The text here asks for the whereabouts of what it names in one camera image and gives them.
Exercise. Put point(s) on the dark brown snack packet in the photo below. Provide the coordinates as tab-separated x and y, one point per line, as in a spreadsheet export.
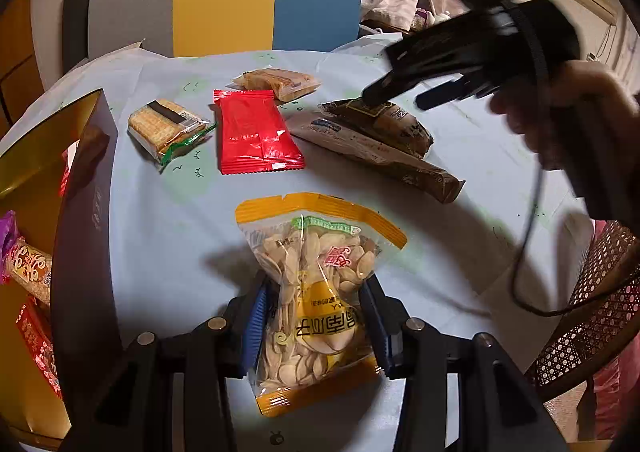
395	127

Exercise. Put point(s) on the wooden wardrobe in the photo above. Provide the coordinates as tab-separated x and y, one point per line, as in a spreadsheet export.
17	52

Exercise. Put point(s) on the grey yellow blue chair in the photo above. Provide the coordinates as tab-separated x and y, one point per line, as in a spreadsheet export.
225	2

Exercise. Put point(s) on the plain red snack packet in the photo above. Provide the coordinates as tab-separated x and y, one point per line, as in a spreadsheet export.
255	132

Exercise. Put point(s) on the purple snack packet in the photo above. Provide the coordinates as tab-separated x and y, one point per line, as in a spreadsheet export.
7	242

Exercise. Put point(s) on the rattan chair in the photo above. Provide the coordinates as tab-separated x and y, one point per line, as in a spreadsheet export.
595	322

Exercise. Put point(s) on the clear cake packet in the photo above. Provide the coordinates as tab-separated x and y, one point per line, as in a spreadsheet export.
280	81

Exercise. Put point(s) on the cracker packet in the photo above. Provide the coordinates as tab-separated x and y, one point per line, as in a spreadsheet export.
160	129

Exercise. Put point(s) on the long clear snack bar packet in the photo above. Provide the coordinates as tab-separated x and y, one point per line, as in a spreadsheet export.
380	157

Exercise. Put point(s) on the person's right hand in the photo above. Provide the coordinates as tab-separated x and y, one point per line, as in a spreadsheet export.
590	117

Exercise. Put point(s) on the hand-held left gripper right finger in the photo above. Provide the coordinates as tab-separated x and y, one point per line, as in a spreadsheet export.
375	327

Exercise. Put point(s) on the rectangular tin box gold interior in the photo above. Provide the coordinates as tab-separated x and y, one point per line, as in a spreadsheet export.
85	232

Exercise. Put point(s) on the melon seed packet yellow edges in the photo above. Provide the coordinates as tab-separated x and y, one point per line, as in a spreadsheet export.
310	282

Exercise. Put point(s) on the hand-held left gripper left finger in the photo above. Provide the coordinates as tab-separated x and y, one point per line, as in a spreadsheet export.
255	327

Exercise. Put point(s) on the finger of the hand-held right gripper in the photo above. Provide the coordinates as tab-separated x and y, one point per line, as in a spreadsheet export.
440	93
382	89

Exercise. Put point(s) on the red white patterned snack packet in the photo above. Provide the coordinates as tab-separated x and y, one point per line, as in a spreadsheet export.
40	352

